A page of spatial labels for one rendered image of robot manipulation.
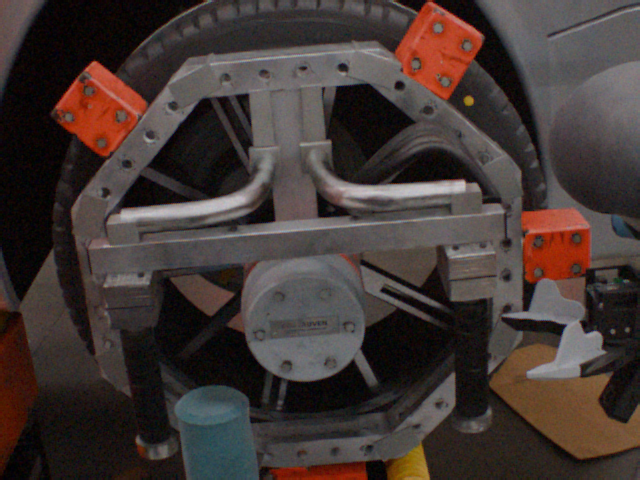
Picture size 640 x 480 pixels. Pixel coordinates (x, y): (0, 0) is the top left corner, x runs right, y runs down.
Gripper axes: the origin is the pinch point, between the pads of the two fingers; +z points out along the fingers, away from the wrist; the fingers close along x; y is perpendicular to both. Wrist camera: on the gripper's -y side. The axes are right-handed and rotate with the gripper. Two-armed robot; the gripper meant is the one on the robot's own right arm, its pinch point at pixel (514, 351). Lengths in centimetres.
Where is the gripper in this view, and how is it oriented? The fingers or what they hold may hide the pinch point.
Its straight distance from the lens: 107.0
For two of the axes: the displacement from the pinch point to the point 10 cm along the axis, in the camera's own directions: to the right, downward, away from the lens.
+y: -0.8, -9.4, -3.5
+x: 0.4, 3.4, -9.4
